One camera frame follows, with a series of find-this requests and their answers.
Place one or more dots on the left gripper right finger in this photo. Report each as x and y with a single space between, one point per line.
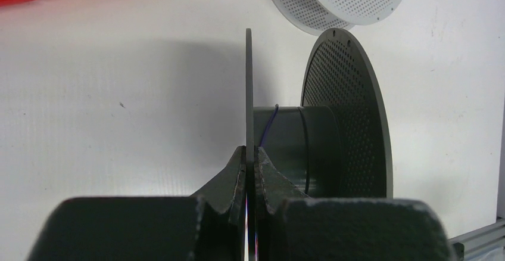
294 226

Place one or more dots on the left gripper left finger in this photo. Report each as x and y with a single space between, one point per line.
207 225

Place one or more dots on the dark grey spool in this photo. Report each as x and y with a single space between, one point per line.
336 142

